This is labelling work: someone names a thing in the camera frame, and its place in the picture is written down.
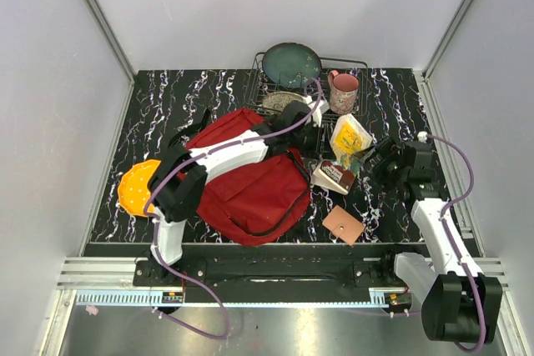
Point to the patterned beige plate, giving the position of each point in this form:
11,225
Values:
278,100

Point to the yellow paperback book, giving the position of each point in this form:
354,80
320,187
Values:
338,174

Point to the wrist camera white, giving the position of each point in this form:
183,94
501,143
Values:
423,137
317,108

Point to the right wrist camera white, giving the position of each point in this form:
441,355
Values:
423,137

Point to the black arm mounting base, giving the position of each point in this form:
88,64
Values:
349,266

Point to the orange perforated plate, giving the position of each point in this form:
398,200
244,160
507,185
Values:
133,191

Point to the pink patterned mug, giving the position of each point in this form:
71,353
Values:
343,91

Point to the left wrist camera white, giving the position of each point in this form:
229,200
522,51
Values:
317,108

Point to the teal ceramic plate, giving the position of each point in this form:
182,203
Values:
291,65

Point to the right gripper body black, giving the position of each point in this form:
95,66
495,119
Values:
389,171

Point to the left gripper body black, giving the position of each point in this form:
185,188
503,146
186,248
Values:
310,139

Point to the aluminium frame rail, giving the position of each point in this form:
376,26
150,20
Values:
139,282

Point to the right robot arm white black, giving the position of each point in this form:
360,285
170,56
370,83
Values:
460,303

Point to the red backpack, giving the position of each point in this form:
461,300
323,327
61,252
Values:
250,189

